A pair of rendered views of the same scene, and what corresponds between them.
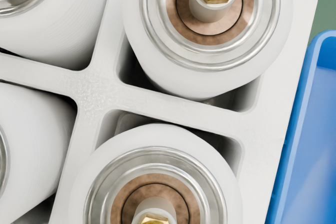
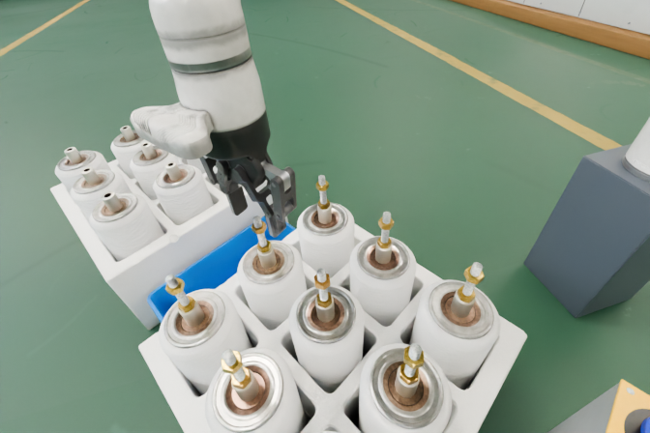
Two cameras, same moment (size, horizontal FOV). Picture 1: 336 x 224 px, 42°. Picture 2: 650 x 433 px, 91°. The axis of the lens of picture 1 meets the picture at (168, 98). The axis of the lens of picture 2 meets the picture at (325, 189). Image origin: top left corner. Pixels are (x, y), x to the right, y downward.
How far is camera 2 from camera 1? 32 cm
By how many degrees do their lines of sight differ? 52
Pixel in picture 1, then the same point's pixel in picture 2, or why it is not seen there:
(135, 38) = (229, 321)
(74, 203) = (290, 278)
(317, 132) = not seen: hidden behind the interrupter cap
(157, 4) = (211, 326)
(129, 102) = (260, 328)
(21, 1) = (255, 357)
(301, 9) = not seen: hidden behind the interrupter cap
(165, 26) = (216, 316)
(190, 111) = (242, 311)
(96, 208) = (282, 272)
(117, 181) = (271, 275)
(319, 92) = not seen: hidden behind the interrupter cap
